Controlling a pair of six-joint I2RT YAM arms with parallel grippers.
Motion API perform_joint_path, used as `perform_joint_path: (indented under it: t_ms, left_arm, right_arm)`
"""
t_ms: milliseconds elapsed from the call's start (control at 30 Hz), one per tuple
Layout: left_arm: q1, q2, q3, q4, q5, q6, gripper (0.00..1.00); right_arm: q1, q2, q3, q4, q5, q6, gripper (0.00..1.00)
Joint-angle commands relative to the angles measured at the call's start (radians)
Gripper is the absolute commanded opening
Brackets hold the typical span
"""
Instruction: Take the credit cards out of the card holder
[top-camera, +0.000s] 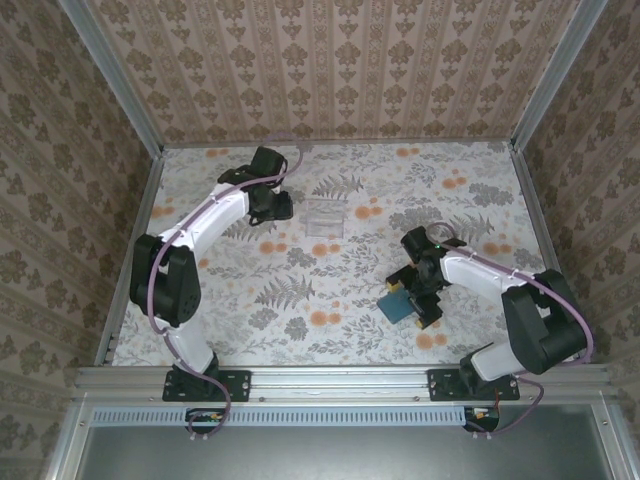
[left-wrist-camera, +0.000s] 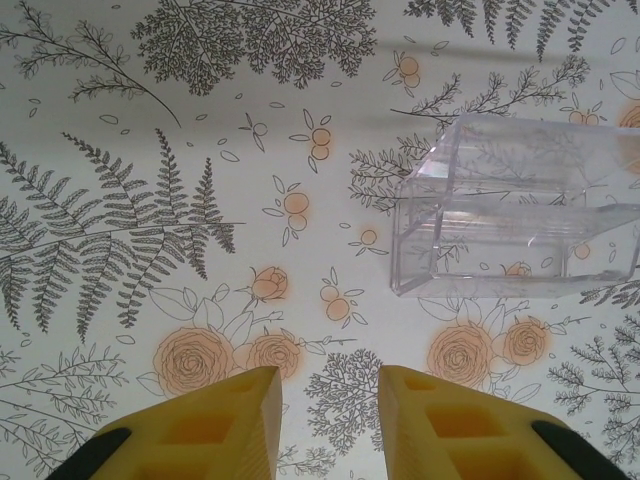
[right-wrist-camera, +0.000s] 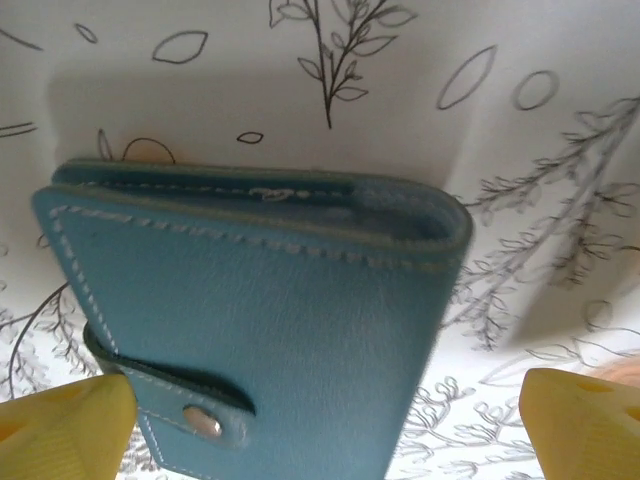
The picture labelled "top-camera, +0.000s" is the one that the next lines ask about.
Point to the aluminium lower frame bar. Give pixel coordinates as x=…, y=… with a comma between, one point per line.
x=67, y=440
x=612, y=440

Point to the grey metal sheet panel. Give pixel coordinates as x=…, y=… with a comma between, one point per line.
x=340, y=455

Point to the small black connector board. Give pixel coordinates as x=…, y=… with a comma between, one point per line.
x=482, y=417
x=205, y=417

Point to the aluminium table rail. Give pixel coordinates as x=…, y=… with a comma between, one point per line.
x=340, y=382

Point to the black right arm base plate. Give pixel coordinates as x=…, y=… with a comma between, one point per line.
x=440, y=385

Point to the aluminium side rail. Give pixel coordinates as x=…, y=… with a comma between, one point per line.
x=147, y=200
x=532, y=200

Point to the aluminium frame post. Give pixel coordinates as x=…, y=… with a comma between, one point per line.
x=115, y=80
x=550, y=75

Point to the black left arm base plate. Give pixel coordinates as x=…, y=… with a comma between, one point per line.
x=240, y=385

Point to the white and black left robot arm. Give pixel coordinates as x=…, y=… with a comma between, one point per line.
x=220, y=210

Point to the teal card holder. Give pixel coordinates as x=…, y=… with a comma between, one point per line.
x=392, y=307

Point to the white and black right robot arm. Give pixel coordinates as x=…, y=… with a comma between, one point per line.
x=475, y=270

